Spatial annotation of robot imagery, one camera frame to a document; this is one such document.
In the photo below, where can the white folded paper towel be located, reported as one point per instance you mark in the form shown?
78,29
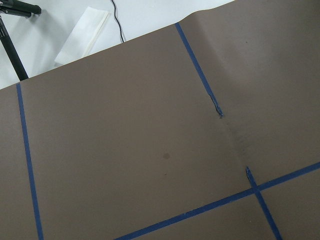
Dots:
83,36

